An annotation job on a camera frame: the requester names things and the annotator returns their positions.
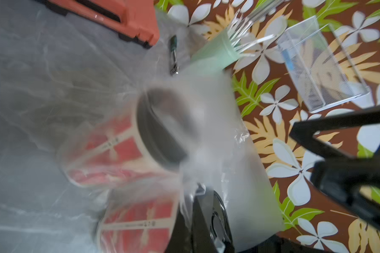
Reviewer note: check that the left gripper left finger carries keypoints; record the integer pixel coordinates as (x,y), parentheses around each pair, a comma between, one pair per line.
(210,230)

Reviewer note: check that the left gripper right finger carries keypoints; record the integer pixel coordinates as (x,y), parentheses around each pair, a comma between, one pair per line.
(338,175)

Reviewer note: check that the red milk tea cup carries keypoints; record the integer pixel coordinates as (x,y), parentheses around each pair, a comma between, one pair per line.
(150,135)
(143,227)

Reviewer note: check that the clear plastic carrier bag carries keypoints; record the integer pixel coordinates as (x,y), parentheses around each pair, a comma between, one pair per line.
(58,74)

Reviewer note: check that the white mesh basket right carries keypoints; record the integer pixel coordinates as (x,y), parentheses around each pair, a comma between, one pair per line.
(326,75)

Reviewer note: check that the blue object in basket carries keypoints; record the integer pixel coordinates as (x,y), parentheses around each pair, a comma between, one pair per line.
(289,56)

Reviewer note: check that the mint green cup holder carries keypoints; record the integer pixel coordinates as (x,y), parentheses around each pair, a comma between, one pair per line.
(214,56)

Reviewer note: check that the red plastic tool case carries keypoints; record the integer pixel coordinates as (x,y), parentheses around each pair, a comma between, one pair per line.
(133,20)

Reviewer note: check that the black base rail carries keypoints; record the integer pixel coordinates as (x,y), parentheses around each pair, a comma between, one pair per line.
(276,244)

